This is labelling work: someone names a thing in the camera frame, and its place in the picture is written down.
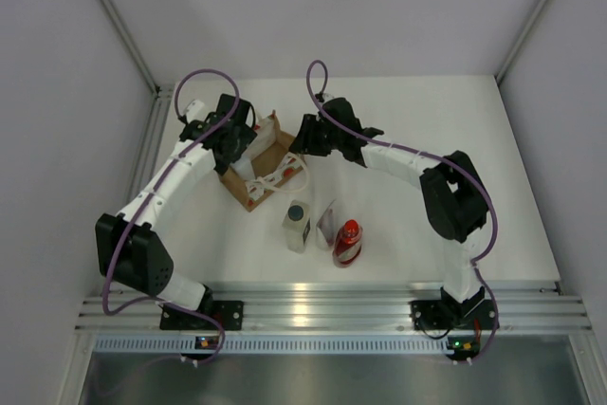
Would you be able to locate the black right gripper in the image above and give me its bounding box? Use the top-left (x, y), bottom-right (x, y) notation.
top-left (290, 115), bottom-right (343, 157)

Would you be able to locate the burlap watermelon canvas bag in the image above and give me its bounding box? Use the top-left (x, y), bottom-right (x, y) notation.
top-left (219, 110), bottom-right (311, 212)

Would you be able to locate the clear bottle grey cap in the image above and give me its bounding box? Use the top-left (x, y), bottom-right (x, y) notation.
top-left (282, 200), bottom-right (311, 253)

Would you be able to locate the clear plastic tube pack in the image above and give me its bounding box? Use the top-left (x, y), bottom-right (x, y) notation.
top-left (316, 199), bottom-right (338, 250)

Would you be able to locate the red shampoo bottle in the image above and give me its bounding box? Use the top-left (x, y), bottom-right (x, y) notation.
top-left (332, 219), bottom-right (363, 267)

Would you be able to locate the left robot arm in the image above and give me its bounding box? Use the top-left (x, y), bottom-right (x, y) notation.
top-left (95, 94), bottom-right (257, 329)

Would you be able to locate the white bottle grey cap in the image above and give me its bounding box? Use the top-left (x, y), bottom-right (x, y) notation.
top-left (231, 155), bottom-right (255, 181)

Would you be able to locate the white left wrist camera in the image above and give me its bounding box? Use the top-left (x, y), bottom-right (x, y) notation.
top-left (178, 100), bottom-right (209, 124)

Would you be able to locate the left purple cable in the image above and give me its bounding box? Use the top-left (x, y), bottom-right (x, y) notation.
top-left (101, 67), bottom-right (241, 368)

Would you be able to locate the perforated cable duct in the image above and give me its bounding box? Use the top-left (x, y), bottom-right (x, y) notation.
top-left (94, 335), bottom-right (472, 355)

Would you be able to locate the aluminium rail base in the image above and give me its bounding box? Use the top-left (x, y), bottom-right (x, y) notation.
top-left (73, 280), bottom-right (594, 333)

